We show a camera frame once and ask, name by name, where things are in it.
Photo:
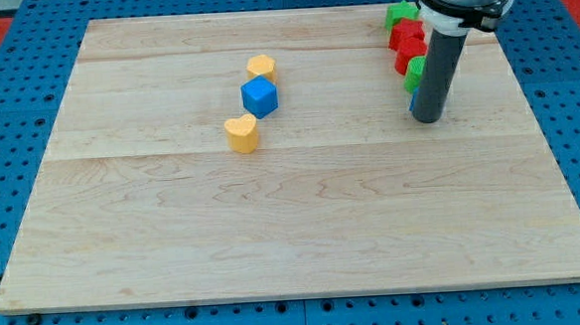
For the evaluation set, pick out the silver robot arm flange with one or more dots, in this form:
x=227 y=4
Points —
x=457 y=17

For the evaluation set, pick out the yellow heart block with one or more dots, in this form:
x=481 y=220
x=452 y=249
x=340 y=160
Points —
x=241 y=133

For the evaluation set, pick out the wooden board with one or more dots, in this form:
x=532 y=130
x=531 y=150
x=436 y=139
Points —
x=139 y=202

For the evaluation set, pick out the blue cube block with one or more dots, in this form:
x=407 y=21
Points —
x=259 y=96

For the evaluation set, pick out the yellow hexagon block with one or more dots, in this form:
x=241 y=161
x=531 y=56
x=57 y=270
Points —
x=261 y=66

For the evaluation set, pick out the blue block behind rod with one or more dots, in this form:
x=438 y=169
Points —
x=413 y=98

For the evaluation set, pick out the green round block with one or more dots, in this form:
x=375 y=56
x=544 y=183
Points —
x=413 y=73

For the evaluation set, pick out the red round block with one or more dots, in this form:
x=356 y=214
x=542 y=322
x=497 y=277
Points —
x=407 y=50

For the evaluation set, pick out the red star block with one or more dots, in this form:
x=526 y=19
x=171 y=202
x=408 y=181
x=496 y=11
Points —
x=403 y=30

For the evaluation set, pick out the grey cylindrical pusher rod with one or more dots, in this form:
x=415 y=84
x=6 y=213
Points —
x=442 y=59

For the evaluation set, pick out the green star block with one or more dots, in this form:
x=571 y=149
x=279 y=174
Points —
x=396 y=12

